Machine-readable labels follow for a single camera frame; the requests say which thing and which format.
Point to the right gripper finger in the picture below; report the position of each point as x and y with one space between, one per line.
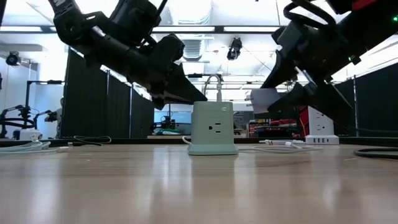
283 71
298 98

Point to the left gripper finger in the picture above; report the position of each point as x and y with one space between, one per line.
180 79
177 96

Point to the white tower power strip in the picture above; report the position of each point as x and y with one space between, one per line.
320 124

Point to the white USB charger adapter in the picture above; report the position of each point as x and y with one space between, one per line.
262 99

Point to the mint green cube power strip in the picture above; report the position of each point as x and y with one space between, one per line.
213 130

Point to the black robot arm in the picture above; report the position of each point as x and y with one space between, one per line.
15 123

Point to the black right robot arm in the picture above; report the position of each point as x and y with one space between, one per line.
373 28

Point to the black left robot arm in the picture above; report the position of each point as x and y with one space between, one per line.
81 31

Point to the blue lit monitor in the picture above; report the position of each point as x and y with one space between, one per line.
180 116

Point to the red cabinet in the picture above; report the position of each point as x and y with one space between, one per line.
302 121

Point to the beige wooden table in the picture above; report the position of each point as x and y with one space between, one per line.
168 136

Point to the black partition curtain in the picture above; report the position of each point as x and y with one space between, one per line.
118 112
373 102

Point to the black crossbar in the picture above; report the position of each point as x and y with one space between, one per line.
217 29

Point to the person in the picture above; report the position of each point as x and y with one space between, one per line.
59 118

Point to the black round spotlight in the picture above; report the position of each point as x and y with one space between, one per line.
13 59

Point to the black metal station frame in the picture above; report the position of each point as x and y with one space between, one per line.
194 75
27 99

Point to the black aluminium table frame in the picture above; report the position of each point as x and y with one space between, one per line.
155 141

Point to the black hanging camera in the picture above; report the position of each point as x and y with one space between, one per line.
234 49

